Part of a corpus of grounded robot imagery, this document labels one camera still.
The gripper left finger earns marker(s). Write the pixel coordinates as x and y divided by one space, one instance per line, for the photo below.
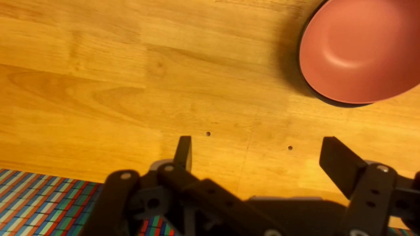
183 190

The pink bowl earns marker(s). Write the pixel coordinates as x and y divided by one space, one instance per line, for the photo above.
357 52

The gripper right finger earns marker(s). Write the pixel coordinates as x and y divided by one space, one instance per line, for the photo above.
367 186

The striped woven placemat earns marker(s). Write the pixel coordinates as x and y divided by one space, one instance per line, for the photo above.
39 203

